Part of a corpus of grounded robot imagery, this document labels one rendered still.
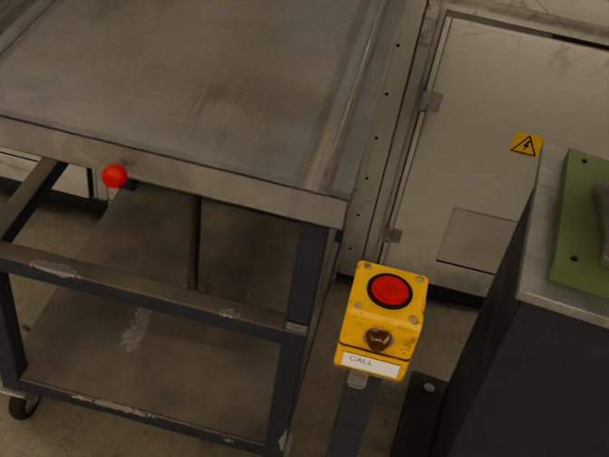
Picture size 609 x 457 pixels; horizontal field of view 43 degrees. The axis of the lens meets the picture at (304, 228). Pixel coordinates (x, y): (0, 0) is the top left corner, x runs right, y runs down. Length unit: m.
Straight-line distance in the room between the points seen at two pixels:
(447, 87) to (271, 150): 0.68
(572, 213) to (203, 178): 0.55
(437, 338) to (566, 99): 0.69
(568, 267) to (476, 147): 0.67
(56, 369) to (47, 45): 0.68
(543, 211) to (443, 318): 0.86
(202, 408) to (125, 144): 0.69
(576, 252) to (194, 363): 0.84
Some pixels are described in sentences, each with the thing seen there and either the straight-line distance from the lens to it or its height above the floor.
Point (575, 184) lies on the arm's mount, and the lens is 1.28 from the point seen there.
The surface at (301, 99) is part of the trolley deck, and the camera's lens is 1.18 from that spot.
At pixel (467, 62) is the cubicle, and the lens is 1.64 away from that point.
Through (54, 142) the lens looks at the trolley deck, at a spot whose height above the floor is 0.82.
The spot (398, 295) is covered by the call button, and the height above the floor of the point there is 0.91.
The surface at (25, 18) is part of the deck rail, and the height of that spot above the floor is 0.85.
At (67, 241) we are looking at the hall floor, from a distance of 2.14.
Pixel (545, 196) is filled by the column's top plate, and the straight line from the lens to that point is 1.28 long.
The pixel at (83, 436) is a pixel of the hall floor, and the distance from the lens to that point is 1.77.
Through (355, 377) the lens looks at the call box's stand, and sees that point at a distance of 0.93.
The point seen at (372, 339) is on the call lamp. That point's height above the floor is 0.88.
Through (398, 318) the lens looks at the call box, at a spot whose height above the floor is 0.90.
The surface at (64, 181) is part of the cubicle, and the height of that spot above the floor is 0.10.
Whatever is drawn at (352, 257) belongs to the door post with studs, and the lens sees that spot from 2.04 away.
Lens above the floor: 1.51
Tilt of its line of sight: 43 degrees down
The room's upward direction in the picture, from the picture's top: 10 degrees clockwise
